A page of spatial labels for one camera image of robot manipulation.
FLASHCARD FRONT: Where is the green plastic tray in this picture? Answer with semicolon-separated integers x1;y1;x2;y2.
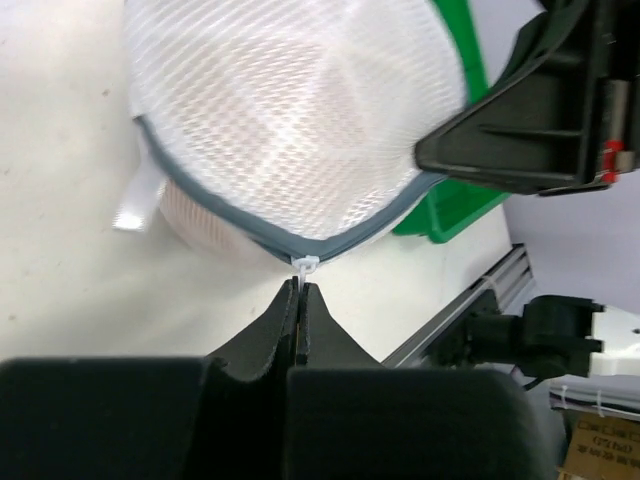
391;0;513;246

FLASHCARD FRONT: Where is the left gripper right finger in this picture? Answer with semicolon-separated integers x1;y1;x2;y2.
287;284;556;479

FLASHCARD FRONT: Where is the cardboard box with label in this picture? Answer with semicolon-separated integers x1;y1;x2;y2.
558;413;640;480

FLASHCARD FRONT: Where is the white mesh laundry bag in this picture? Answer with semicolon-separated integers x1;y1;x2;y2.
113;1;468;274

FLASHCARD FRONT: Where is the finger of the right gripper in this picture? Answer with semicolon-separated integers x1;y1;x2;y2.
415;9;583;193

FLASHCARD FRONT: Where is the aluminium mounting rail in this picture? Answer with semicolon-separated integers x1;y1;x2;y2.
382;244;534;368

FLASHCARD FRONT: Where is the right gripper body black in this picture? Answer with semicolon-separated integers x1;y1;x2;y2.
539;1;639;196

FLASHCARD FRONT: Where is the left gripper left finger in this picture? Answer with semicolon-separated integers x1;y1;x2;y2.
1;280;298;479

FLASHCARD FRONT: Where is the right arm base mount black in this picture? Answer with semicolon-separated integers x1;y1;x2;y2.
426;290;524;368

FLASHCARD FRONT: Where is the beige bra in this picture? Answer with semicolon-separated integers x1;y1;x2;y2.
160;181;266;261

